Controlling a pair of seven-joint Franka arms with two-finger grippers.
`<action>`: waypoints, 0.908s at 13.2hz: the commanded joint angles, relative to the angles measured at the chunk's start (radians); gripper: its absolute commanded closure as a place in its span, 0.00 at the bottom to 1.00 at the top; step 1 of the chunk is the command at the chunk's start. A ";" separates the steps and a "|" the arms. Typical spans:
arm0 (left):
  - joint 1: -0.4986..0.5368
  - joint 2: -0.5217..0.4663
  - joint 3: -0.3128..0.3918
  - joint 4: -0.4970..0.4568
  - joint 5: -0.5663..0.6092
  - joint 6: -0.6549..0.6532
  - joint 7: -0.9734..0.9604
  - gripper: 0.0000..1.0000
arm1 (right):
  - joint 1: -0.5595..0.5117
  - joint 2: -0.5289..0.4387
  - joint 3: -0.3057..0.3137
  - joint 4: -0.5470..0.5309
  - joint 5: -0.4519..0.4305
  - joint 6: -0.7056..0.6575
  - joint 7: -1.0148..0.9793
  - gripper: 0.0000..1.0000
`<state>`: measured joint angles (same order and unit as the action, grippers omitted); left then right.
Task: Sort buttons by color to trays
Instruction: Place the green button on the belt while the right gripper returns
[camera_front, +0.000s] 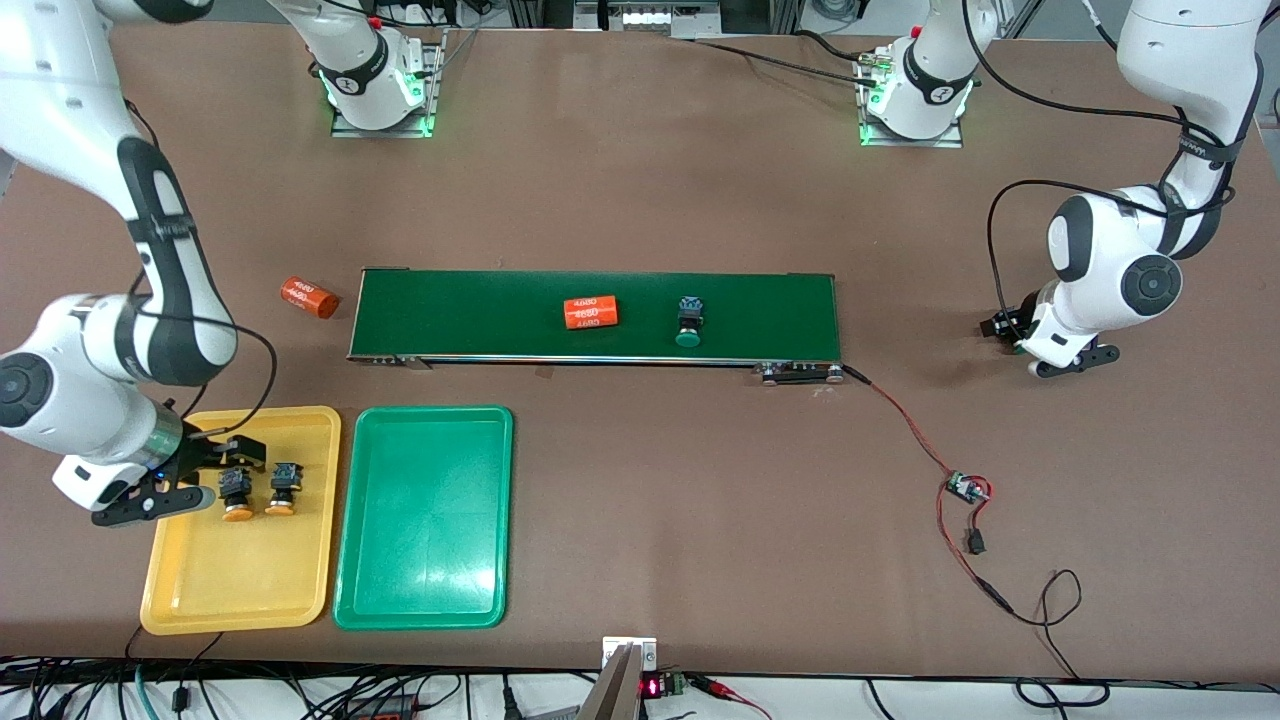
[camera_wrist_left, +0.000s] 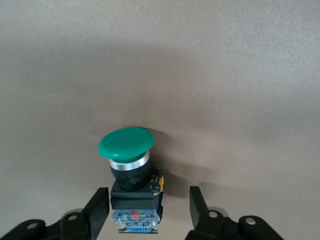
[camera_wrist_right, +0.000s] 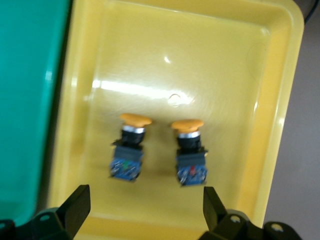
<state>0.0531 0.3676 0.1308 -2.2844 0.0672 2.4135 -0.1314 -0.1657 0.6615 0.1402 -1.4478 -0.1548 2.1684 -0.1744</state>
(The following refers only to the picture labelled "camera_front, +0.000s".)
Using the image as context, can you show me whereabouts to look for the red clip lead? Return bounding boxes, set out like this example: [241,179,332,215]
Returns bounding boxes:
[690,675,776,720]

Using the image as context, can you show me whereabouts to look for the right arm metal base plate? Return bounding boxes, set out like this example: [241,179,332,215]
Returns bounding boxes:
[330,30,447,140]

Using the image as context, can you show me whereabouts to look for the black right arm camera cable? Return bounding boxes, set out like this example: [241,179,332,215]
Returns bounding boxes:
[120,95,279,441]

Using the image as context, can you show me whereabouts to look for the green conveyor belt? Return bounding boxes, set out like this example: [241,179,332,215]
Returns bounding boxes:
[347,267,846,387]

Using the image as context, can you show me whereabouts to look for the orange cylinder white print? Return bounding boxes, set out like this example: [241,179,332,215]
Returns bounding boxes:
[281,275,342,320]
[563,296,621,332]

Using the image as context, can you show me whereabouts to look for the silver camera mount bracket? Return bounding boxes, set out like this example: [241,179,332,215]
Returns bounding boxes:
[601,636,659,720]

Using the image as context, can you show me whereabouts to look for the grey power strip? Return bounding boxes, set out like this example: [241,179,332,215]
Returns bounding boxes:
[573,0,723,37]

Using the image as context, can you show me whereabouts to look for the yellow mushroom push button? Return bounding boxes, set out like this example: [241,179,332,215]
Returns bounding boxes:
[217,466,256,523]
[264,460,304,517]

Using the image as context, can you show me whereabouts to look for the black cable to arm base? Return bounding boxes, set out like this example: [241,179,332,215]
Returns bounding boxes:
[690,36,886,86]

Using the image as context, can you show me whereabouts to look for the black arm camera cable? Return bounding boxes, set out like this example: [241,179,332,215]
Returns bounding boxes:
[965,0,1236,321]
[120,95,279,441]

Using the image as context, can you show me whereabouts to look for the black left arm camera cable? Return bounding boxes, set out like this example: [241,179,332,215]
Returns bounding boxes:
[965,0,1236,321]

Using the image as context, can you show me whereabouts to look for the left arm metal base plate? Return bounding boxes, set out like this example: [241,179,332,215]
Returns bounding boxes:
[857,50,966,150]

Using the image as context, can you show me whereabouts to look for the green plastic tray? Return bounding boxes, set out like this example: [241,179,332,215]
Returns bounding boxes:
[331,404,515,632]

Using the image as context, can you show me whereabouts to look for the thin black looped cable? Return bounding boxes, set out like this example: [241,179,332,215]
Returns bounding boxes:
[1005,568,1111,691]

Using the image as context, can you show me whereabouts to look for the yellow plastic tray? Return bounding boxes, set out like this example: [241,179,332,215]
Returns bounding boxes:
[139,405,343,637]

